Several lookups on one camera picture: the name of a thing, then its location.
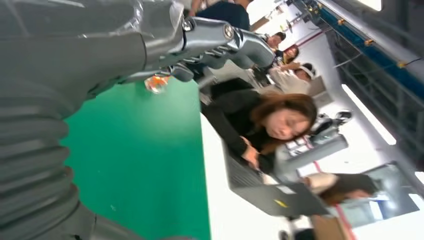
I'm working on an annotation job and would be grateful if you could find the orange detergent bottle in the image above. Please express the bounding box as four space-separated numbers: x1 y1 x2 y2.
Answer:
144 74 171 95

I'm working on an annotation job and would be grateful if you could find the person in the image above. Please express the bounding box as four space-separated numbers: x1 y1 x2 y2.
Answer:
302 172 379 207
200 77 319 176
279 44 301 72
188 0 252 32
268 62 318 96
264 31 287 51

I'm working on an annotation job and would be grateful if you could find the grey laptop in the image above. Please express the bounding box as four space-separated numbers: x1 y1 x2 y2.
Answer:
223 142 332 218

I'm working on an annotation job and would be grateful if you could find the grey cylindrical machine part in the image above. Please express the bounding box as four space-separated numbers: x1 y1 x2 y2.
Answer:
274 110 354 184

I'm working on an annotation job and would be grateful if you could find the brown cardboard box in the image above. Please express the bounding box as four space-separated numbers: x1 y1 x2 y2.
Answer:
310 215 358 240

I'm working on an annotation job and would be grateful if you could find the ceiling light strip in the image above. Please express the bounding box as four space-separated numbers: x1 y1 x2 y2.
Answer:
341 84 398 146

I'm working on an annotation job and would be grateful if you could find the dark computer monitor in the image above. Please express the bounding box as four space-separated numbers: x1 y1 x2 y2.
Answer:
341 161 422 228

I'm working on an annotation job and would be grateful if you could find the blue overhead beam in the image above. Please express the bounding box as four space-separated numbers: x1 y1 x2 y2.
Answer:
316 0 424 100

